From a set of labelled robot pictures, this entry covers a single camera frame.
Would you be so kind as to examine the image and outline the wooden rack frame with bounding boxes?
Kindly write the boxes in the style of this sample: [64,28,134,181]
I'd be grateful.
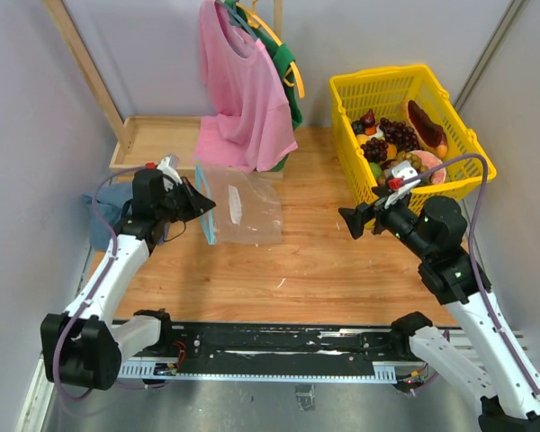
[42,0,284,152]

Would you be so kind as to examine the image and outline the brown sweet potato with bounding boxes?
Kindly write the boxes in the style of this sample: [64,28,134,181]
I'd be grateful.
[402,100,448,159]

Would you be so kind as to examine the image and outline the green t-shirt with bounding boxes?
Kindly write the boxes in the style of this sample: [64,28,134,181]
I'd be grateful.
[224,0,304,172]

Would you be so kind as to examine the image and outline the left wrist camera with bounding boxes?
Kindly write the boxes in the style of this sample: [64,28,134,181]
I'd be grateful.
[145,154,182,190]

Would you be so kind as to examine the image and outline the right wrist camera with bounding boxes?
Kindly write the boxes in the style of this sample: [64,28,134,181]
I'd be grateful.
[385,161,420,208]

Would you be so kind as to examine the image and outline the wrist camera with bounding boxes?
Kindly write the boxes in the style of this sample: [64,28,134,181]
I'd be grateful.
[385,161,420,208]
[145,154,182,190]

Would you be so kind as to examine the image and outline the yellow plastic basket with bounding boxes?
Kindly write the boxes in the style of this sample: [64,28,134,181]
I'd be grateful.
[329,64,497,212]

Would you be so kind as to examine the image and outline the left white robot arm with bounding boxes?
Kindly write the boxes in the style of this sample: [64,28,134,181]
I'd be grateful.
[40,164,216,392]

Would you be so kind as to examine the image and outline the watermelon slice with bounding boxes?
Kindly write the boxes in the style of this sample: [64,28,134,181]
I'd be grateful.
[409,150,446,185]

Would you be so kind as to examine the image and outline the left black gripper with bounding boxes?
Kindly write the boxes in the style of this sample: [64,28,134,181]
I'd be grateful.
[157,176,216,223]

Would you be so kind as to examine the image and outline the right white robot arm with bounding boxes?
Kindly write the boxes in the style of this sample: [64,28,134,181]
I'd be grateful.
[338,196,540,431]

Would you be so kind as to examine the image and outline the blue cloth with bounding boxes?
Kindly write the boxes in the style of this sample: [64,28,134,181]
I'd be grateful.
[82,182,132,251]

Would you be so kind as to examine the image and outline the dark purple grape bunch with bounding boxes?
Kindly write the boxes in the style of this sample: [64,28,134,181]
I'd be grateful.
[379,117,420,152]

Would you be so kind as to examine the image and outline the green yellow mango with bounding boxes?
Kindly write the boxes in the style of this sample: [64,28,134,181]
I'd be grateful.
[369,162,383,180]

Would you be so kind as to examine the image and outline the yellow clothes hanger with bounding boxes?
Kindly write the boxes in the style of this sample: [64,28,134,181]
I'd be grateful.
[235,1,306,99]

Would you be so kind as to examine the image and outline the pink t-shirt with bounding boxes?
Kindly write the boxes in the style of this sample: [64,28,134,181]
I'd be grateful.
[193,1,298,172]

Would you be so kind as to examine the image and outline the clear zip top bag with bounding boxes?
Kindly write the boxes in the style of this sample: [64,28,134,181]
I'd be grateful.
[195,161,283,246]

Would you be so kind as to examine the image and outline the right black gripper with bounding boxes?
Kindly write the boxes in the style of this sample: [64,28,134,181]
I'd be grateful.
[337,184,432,259]

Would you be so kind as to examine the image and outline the wooden tray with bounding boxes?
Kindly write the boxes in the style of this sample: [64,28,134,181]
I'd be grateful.
[109,115,284,182]

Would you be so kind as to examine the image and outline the green longan bunch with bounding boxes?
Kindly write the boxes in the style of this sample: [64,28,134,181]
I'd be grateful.
[376,151,429,185]

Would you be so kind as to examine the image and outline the dark red fig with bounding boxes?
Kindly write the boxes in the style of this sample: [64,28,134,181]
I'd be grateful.
[359,109,376,128]

